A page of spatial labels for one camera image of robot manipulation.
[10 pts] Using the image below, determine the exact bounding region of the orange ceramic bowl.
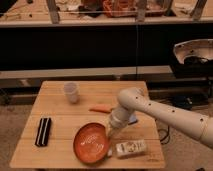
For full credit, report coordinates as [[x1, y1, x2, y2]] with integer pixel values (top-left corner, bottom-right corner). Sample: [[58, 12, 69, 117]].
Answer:
[[73, 123, 110, 164]]

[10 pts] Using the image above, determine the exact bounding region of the cream cylindrical gripper body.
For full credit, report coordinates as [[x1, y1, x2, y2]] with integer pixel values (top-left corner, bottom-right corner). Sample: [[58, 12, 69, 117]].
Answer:
[[109, 106, 132, 129]]

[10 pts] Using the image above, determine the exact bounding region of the black white striped case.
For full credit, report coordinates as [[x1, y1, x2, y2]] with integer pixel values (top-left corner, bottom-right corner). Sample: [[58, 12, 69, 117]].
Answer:
[[35, 118, 51, 147]]

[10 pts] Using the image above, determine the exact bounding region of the orange basket on shelf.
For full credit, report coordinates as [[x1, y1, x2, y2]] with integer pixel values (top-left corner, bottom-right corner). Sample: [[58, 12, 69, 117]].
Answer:
[[103, 0, 136, 17]]

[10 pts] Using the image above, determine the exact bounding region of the wooden table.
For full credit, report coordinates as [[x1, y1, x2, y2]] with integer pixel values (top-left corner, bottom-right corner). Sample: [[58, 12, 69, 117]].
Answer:
[[9, 80, 167, 170]]

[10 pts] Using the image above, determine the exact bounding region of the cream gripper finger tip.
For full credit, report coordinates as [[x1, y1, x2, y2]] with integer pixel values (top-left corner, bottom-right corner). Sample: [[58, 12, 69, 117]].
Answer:
[[106, 124, 122, 139]]

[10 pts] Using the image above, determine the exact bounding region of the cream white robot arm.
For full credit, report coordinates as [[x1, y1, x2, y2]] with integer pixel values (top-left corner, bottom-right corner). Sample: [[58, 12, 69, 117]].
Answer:
[[106, 87, 213, 149]]

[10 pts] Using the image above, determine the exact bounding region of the translucent plastic cup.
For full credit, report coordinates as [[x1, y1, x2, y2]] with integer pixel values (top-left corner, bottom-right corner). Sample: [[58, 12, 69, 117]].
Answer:
[[63, 82, 79, 104]]

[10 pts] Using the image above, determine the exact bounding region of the white robot base shell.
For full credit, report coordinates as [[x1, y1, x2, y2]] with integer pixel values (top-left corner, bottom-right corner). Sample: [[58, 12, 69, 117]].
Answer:
[[173, 39, 213, 64]]

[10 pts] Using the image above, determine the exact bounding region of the black cable on floor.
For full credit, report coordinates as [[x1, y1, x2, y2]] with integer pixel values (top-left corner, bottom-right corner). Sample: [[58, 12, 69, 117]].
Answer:
[[154, 117, 171, 145]]

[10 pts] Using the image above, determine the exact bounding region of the orange carrot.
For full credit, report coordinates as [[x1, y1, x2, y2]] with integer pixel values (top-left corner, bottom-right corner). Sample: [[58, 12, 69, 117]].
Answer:
[[89, 105, 112, 113]]

